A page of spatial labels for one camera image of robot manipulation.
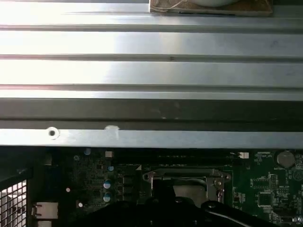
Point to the black RAM slot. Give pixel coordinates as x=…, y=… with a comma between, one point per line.
x=177, y=158

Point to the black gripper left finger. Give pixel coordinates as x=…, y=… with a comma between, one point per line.
x=132, y=215

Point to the blue capacitor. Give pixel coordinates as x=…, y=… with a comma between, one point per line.
x=107, y=184
x=107, y=197

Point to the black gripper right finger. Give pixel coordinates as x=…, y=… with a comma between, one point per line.
x=213, y=217

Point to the metal socket cover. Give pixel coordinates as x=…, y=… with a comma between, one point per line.
x=184, y=172

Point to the metal locking lever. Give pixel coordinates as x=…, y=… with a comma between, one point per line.
x=221, y=195

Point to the square brown base plate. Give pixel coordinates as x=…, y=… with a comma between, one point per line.
x=248, y=10

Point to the silver coin battery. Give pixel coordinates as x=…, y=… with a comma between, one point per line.
x=285, y=159

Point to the silver CPU plate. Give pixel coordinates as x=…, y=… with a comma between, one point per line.
x=189, y=194

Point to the green motherboard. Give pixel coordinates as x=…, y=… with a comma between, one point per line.
x=248, y=189

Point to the small white connector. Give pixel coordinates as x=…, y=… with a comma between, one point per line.
x=243, y=155

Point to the CPU socket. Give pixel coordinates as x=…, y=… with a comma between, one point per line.
x=148, y=175

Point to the metal fan grill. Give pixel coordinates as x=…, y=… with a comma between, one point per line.
x=11, y=205

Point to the black PC case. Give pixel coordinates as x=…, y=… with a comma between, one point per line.
x=165, y=139

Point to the white board connector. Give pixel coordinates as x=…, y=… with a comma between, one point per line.
x=46, y=210

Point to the black square chip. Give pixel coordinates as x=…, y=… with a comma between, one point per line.
x=266, y=198

